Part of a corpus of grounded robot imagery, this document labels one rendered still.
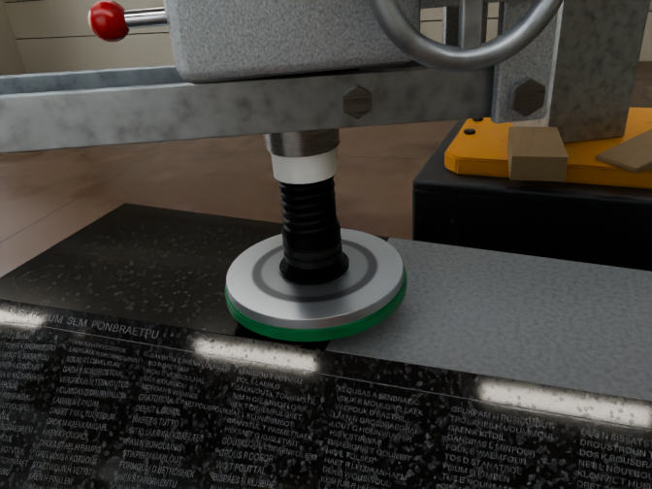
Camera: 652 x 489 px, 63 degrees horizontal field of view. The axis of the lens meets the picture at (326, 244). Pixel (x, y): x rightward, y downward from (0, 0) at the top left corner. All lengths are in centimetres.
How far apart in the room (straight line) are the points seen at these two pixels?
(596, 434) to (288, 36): 45
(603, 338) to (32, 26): 911
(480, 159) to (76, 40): 805
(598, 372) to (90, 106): 54
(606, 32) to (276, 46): 97
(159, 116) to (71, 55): 855
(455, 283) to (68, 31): 850
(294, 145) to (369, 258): 19
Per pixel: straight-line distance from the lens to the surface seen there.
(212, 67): 45
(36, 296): 84
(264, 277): 63
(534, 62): 53
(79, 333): 77
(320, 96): 51
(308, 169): 55
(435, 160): 133
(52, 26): 914
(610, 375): 61
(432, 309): 66
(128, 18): 49
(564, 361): 61
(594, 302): 71
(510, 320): 65
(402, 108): 52
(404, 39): 40
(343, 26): 45
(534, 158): 110
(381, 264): 64
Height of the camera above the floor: 118
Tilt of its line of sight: 28 degrees down
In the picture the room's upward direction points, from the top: 5 degrees counter-clockwise
